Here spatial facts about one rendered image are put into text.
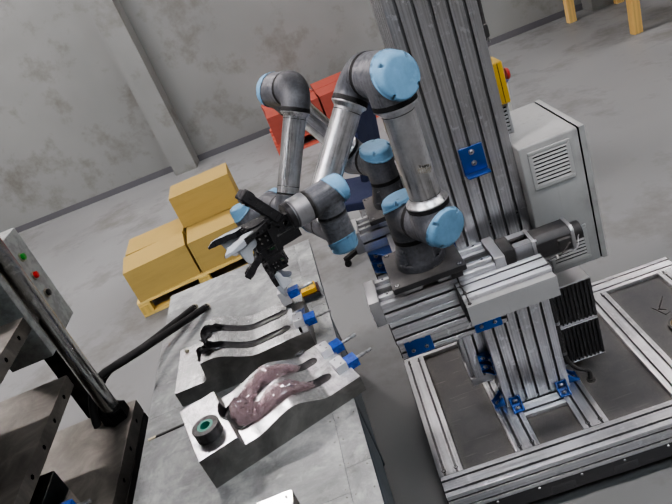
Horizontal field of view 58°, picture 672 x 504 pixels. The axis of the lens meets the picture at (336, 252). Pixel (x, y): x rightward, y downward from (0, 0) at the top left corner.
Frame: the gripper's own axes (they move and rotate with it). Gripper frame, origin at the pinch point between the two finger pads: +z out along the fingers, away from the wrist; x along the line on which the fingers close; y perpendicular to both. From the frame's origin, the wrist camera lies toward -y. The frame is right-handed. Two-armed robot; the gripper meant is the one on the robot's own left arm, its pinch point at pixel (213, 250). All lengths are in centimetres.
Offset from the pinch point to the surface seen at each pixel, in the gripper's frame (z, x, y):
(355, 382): -20, 16, 60
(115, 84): -102, 694, -78
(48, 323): 46, 76, 12
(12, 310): 54, 90, 5
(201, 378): 15, 63, 52
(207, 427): 22, 24, 48
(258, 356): -4, 52, 52
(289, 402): 0, 19, 54
